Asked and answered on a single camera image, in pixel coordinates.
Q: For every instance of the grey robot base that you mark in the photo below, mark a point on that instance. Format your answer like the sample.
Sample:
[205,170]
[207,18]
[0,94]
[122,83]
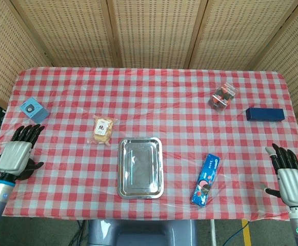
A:
[142,232]

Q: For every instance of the silver metal tray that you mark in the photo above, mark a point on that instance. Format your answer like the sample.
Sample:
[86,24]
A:
[140,167]

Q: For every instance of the red white checkered tablecloth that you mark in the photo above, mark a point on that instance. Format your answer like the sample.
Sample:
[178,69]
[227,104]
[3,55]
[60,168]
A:
[148,128]

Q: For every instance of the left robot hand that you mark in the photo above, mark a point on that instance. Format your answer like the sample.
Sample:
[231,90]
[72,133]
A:
[14,159]

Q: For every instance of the clear plastic-wrapped snack packet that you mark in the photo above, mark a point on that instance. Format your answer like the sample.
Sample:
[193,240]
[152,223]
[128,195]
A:
[102,129]

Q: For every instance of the dark blue rectangular box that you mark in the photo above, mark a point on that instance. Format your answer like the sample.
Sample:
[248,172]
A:
[265,114]

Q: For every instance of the light blue small box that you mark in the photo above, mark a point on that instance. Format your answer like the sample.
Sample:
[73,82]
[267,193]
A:
[34,110]

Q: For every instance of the blue Oreo cookie box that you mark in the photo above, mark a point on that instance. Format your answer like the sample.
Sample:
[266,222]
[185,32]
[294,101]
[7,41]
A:
[206,179]

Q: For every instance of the white table leg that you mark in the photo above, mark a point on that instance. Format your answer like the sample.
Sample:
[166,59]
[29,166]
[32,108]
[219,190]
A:
[212,232]

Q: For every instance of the woven bamboo folding screen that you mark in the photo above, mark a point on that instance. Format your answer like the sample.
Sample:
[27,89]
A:
[148,33]

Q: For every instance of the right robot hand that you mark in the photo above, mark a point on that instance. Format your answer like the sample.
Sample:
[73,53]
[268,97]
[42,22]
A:
[289,179]

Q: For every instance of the clear pack of red toys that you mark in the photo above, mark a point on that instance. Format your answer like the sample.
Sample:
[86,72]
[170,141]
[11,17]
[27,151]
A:
[223,96]

